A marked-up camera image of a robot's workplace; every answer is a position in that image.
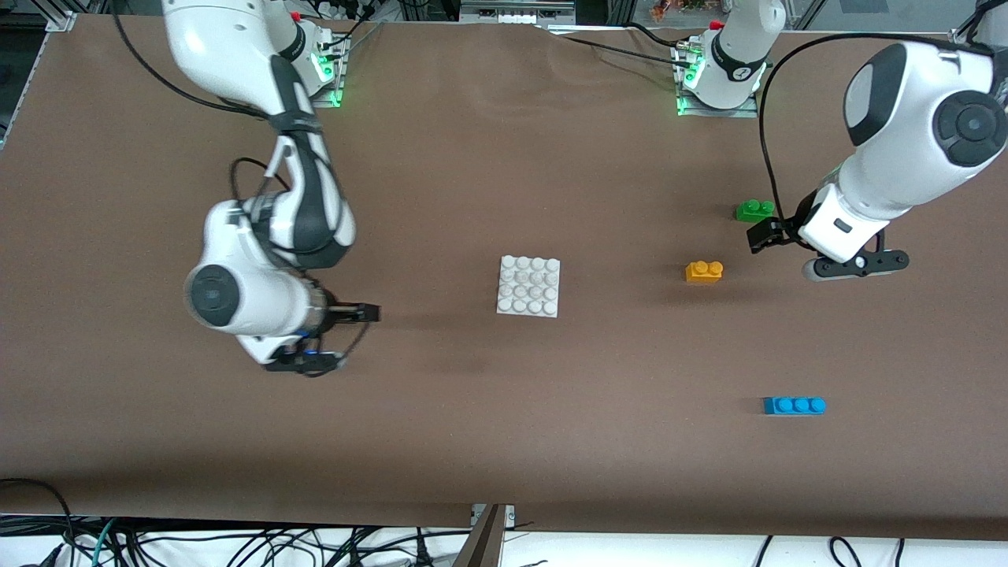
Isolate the aluminium frame rail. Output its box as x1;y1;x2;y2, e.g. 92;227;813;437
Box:
459;0;580;24

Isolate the brown paper table cover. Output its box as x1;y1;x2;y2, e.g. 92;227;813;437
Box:
0;14;1008;540

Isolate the white studded base plate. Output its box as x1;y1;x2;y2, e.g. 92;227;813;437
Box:
496;256;561;319

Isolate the black cable tangle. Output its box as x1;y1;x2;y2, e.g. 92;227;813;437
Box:
118;524;473;567

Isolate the teal cable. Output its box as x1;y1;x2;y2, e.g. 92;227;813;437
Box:
88;518;119;567

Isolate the aluminium frame profile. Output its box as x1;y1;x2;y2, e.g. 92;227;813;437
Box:
43;0;83;32

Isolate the metal frame post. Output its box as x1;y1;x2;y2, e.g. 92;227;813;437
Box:
453;504;517;567

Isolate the black camera cable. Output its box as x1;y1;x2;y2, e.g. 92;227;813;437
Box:
758;31;993;225
110;0;371;375

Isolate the blue three-stud toy block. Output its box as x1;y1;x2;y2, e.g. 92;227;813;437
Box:
763;397;827;416

